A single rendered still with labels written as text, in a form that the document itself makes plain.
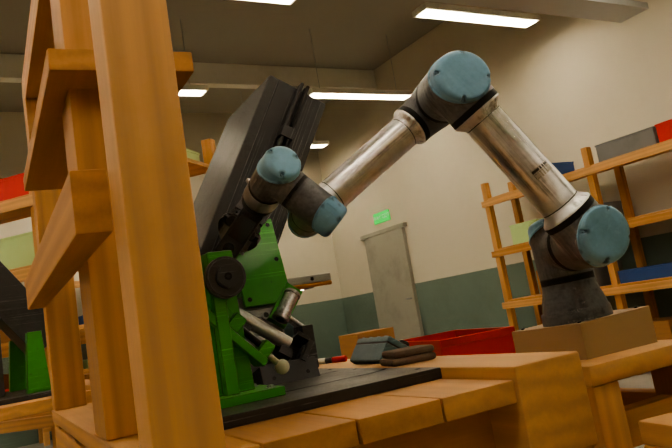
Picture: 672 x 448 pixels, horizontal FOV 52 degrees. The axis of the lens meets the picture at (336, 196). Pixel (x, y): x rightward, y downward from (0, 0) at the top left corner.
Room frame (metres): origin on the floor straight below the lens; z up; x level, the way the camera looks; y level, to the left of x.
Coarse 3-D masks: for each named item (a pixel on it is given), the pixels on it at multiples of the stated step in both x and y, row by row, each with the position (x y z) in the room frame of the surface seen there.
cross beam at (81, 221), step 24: (72, 192) 0.92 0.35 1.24; (96, 192) 0.93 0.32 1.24; (72, 216) 0.93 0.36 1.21; (96, 216) 0.93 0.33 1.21; (48, 240) 1.27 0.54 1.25; (72, 240) 0.96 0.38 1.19; (96, 240) 0.99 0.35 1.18; (48, 264) 1.32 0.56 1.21; (72, 264) 1.21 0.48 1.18; (48, 288) 1.55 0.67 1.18
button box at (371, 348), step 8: (384, 336) 1.59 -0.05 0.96; (360, 344) 1.68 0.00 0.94; (368, 344) 1.64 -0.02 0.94; (376, 344) 1.61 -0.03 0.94; (384, 344) 1.57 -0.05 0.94; (392, 344) 1.58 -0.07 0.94; (400, 344) 1.58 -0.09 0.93; (360, 352) 1.66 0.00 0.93; (368, 352) 1.62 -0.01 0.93; (376, 352) 1.59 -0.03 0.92; (352, 360) 1.68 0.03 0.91; (360, 360) 1.64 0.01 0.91; (368, 360) 1.61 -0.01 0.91; (376, 360) 1.57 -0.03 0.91
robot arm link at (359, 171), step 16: (400, 112) 1.48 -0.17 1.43; (416, 112) 1.47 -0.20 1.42; (384, 128) 1.48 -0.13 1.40; (400, 128) 1.47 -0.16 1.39; (416, 128) 1.47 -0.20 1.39; (432, 128) 1.49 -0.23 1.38; (368, 144) 1.47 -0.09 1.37; (384, 144) 1.46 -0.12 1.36; (400, 144) 1.47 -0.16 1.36; (352, 160) 1.45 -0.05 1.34; (368, 160) 1.45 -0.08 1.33; (384, 160) 1.46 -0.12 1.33; (336, 176) 1.44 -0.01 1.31; (352, 176) 1.44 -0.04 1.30; (368, 176) 1.45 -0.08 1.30; (336, 192) 1.43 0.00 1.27; (352, 192) 1.45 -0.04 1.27; (288, 224) 1.48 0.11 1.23
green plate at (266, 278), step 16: (272, 224) 1.65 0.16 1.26; (272, 240) 1.64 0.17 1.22; (240, 256) 1.59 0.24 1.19; (256, 256) 1.61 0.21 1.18; (272, 256) 1.62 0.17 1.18; (256, 272) 1.59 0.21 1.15; (272, 272) 1.61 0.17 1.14; (256, 288) 1.58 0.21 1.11; (272, 288) 1.60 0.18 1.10; (256, 304) 1.57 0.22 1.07; (272, 304) 1.60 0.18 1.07
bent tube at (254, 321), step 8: (240, 312) 1.51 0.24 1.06; (248, 320) 1.51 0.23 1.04; (256, 320) 1.52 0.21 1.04; (256, 328) 1.51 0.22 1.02; (264, 328) 1.52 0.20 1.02; (272, 328) 1.53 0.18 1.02; (264, 336) 1.52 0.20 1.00; (272, 336) 1.52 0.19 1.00; (280, 336) 1.53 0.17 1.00; (288, 336) 1.54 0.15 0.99; (280, 344) 1.53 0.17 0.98; (288, 344) 1.53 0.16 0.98
